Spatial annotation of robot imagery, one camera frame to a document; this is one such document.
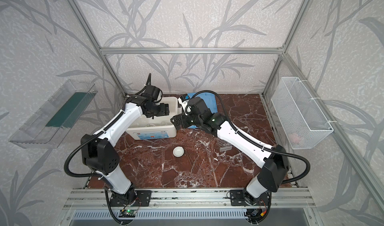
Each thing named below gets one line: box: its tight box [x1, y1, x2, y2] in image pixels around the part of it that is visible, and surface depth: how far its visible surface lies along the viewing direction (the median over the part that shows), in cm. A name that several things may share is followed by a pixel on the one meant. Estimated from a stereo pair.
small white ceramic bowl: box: [172, 146, 185, 158], surface depth 90 cm
